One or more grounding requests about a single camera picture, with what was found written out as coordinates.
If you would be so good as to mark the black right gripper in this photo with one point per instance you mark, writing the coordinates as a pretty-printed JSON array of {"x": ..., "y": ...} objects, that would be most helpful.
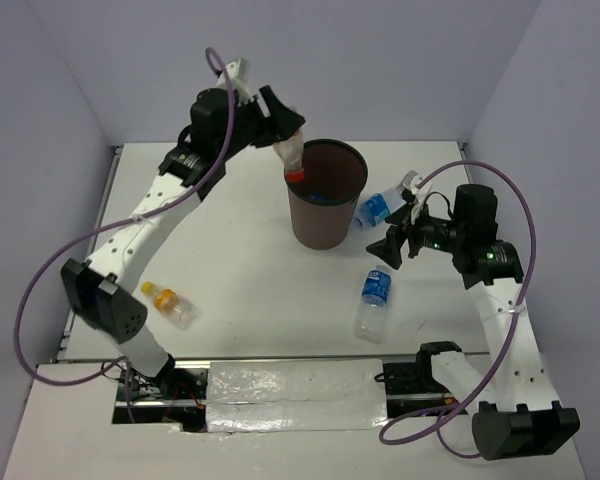
[{"x": 389, "y": 247}]

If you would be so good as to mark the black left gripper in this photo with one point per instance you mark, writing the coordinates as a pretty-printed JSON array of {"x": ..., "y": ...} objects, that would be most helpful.
[{"x": 254, "y": 107}]

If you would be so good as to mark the clear bottle red cap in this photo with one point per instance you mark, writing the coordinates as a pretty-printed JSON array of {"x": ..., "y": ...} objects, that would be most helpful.
[{"x": 290, "y": 151}]

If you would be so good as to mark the blue label bottle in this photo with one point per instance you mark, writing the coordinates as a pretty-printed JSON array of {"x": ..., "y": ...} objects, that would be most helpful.
[
  {"x": 319, "y": 198},
  {"x": 373, "y": 309}
]

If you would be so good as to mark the clear bottle orange label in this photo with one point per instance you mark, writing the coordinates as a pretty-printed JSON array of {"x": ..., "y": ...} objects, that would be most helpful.
[{"x": 177, "y": 309}]

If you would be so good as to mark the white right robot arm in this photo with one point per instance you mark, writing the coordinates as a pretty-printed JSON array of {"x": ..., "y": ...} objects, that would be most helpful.
[{"x": 515, "y": 411}]

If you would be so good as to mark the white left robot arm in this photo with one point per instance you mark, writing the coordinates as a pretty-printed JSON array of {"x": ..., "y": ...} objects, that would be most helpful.
[{"x": 223, "y": 122}]

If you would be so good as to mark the blue cap bottle behind bin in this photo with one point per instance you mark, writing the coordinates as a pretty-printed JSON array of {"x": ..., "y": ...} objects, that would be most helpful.
[{"x": 373, "y": 211}]

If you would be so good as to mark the brown bin black rim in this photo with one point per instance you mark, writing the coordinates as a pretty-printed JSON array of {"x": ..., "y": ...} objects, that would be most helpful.
[{"x": 338, "y": 171}]

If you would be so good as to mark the silver foil sheet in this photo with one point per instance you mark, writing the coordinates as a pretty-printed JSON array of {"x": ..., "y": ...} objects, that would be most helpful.
[{"x": 294, "y": 396}]

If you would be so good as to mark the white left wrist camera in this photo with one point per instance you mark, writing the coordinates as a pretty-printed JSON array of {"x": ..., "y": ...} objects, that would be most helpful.
[{"x": 238, "y": 71}]

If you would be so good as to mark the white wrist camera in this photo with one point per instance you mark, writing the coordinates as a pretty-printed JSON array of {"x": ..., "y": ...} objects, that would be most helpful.
[
  {"x": 413, "y": 194},
  {"x": 238, "y": 71}
]

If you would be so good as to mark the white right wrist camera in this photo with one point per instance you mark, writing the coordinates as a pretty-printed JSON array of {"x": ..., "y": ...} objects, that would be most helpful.
[{"x": 413, "y": 194}]

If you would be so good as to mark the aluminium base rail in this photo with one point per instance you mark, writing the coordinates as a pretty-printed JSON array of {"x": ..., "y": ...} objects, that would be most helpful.
[{"x": 184, "y": 404}]

